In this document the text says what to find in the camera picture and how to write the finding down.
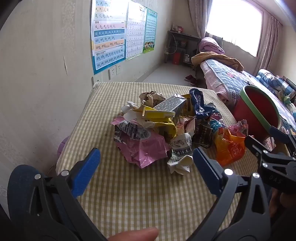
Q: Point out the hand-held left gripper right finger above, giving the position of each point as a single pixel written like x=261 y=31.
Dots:
x=205 y=169

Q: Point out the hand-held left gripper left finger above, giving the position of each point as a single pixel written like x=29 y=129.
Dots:
x=85 y=171

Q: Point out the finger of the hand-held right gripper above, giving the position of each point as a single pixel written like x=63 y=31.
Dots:
x=254 y=146
x=279 y=135

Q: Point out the pink translucent wrapper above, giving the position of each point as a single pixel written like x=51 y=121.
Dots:
x=240 y=126

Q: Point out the white printed paper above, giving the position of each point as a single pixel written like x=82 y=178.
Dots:
x=182 y=160

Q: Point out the orange snack wrapper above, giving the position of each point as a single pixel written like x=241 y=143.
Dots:
x=229 y=150

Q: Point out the red bin green rim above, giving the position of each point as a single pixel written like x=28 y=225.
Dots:
x=261 y=109

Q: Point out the dark brown snack wrapper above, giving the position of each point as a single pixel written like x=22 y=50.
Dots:
x=203 y=136

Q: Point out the silver blue wrapper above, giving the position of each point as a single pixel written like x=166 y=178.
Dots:
x=217 y=126

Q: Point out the yellow bag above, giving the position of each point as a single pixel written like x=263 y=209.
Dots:
x=167 y=129

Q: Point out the pink foil wrapper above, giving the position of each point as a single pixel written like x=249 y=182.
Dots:
x=143 y=150

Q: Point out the blue cookie wrapper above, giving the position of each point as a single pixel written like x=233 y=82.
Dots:
x=198 y=102

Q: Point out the yellow carton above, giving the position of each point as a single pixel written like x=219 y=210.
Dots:
x=159 y=114

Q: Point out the brown paper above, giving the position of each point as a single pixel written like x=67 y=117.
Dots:
x=150 y=96

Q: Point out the person's right hand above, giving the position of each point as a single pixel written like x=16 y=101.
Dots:
x=285 y=201

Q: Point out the person's left hand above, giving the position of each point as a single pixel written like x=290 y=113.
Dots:
x=138 y=235

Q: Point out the purple round object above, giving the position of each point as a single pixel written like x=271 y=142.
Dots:
x=63 y=147

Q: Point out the blue bedding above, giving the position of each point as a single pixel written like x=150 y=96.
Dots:
x=270 y=80

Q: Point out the bed with patterned quilt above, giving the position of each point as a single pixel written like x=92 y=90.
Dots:
x=231 y=76

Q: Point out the pink bedspread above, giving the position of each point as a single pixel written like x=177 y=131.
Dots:
x=215 y=81

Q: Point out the red shoe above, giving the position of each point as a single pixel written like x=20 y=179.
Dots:
x=188 y=77
x=193 y=81

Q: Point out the pink curtain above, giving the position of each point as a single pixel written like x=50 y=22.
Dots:
x=268 y=41
x=198 y=16

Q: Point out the tan blanket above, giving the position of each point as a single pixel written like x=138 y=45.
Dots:
x=215 y=59

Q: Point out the purple folded blanket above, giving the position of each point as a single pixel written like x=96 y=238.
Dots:
x=210 y=45

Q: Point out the white red bag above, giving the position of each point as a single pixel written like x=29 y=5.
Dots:
x=186 y=58

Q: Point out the window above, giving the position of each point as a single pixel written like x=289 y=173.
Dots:
x=235 y=23

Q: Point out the black metal shelf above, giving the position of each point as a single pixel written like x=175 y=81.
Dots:
x=182 y=34

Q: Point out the red white small box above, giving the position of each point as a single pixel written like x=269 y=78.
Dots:
x=178 y=28

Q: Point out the white round-port wall plate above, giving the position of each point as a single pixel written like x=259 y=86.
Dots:
x=98 y=79

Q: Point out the white wall socket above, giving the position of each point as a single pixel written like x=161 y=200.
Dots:
x=112 y=72
x=118 y=69

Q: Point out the blue bordered wall poster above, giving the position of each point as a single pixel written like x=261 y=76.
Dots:
x=108 y=34

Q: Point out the white chart wall poster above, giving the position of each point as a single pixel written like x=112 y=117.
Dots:
x=136 y=34

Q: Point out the teal chart wall poster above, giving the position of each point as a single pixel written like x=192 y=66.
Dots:
x=150 y=27

